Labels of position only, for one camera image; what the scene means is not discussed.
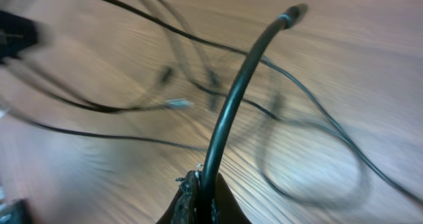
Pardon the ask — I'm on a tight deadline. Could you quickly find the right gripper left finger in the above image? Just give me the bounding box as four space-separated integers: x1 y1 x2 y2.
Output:
157 170 200 224

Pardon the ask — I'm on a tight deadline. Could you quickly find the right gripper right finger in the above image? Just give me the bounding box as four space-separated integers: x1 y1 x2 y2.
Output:
214 173 251 224

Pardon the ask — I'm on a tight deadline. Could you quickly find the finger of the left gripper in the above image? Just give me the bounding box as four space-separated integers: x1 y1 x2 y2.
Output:
1 11 38 64

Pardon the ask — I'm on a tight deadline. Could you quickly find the black cable bundle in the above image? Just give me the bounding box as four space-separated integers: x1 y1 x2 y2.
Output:
0 0 423 224

